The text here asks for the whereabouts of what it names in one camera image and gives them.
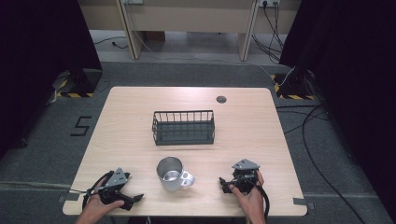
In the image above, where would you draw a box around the hand-held gripper black cable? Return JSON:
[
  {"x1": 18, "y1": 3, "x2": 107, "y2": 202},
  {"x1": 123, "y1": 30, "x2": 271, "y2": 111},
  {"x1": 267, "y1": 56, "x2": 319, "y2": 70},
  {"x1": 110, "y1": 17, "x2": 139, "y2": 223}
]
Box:
[
  {"x1": 254, "y1": 177, "x2": 271, "y2": 222},
  {"x1": 81, "y1": 170, "x2": 116, "y2": 211}
]

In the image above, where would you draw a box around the black stand base striped tape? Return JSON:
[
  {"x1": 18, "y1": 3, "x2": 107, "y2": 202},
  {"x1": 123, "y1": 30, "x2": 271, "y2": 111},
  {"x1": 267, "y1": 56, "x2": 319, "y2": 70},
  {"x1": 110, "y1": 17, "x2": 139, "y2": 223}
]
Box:
[
  {"x1": 54, "y1": 67, "x2": 105, "y2": 99},
  {"x1": 269, "y1": 71, "x2": 317, "y2": 101}
]

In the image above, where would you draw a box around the grey tape strip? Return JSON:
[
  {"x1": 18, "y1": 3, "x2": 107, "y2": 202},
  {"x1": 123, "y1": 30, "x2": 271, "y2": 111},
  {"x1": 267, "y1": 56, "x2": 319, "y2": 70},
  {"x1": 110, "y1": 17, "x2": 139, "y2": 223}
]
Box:
[
  {"x1": 292, "y1": 197, "x2": 316, "y2": 211},
  {"x1": 57, "y1": 192, "x2": 81, "y2": 203}
]

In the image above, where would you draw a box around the left hand-held gripper black cable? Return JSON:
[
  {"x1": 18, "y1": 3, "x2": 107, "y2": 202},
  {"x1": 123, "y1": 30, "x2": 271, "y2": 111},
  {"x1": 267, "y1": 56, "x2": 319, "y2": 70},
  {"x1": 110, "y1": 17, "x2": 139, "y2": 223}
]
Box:
[{"x1": 81, "y1": 170, "x2": 116, "y2": 211}]

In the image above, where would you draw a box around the right hand-held gripper black cable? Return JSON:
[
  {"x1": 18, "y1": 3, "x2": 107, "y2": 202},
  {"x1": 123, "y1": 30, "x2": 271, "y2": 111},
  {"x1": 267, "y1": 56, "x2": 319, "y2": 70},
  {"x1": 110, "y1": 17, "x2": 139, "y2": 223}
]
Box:
[{"x1": 254, "y1": 177, "x2": 271, "y2": 222}]

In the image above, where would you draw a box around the silver metal mug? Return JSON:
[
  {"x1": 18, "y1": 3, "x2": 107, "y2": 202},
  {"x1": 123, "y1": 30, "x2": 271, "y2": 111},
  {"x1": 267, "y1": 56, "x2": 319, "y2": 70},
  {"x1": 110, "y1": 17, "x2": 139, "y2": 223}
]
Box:
[{"x1": 156, "y1": 156, "x2": 196, "y2": 192}]

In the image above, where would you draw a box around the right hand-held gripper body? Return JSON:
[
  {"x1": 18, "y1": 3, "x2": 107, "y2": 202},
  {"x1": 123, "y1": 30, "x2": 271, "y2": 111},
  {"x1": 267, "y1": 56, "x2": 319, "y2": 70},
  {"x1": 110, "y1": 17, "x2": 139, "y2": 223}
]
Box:
[{"x1": 229, "y1": 158, "x2": 262, "y2": 194}]

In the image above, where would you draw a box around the bundle of black hanging cables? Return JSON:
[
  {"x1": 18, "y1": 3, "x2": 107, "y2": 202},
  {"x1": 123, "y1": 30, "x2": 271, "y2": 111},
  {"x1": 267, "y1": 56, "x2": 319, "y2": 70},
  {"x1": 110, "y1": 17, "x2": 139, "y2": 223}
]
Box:
[{"x1": 250, "y1": 2, "x2": 286, "y2": 64}]

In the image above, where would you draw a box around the white wall socket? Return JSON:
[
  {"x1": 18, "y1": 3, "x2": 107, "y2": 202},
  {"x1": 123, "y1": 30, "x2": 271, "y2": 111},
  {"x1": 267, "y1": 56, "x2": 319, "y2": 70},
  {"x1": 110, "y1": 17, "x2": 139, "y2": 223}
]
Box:
[{"x1": 257, "y1": 0, "x2": 282, "y2": 8}]

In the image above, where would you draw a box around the dark wire basket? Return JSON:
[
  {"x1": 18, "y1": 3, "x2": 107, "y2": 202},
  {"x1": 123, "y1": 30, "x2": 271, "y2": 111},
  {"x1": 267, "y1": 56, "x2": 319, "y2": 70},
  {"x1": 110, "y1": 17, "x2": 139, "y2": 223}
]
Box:
[{"x1": 151, "y1": 109, "x2": 216, "y2": 147}]

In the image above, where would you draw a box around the long black floor cable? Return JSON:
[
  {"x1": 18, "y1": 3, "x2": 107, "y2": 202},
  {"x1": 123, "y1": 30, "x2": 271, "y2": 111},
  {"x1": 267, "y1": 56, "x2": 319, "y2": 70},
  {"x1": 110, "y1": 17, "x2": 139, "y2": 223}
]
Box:
[{"x1": 275, "y1": 104, "x2": 370, "y2": 224}]

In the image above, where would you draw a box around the dark curtain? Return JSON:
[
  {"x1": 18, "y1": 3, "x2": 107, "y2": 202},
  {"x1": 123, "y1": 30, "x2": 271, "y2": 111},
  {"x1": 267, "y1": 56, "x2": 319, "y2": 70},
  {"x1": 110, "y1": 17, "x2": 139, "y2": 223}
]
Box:
[
  {"x1": 278, "y1": 0, "x2": 396, "y2": 216},
  {"x1": 0, "y1": 0, "x2": 104, "y2": 161}
]

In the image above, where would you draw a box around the person's left hand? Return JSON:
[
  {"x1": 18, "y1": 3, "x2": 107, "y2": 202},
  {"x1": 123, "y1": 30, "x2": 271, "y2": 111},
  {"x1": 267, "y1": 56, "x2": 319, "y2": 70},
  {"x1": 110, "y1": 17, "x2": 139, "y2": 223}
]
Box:
[{"x1": 81, "y1": 186, "x2": 125, "y2": 220}]

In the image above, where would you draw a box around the person's right hand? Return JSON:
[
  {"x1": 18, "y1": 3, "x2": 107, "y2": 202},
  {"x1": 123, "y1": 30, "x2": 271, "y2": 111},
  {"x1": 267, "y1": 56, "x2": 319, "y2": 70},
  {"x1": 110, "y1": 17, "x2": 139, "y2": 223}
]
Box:
[{"x1": 228, "y1": 170, "x2": 266, "y2": 218}]

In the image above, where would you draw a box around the short black floor cable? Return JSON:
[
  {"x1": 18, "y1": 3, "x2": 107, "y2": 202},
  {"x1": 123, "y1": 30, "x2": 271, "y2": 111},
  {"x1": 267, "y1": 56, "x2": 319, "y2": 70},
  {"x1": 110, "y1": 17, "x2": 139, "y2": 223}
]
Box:
[{"x1": 92, "y1": 35, "x2": 129, "y2": 50}]

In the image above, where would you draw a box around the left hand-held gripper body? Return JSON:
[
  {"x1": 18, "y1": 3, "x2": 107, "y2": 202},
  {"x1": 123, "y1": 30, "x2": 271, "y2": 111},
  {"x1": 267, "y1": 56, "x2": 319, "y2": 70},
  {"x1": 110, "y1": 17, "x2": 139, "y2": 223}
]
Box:
[{"x1": 98, "y1": 167, "x2": 133, "y2": 207}]

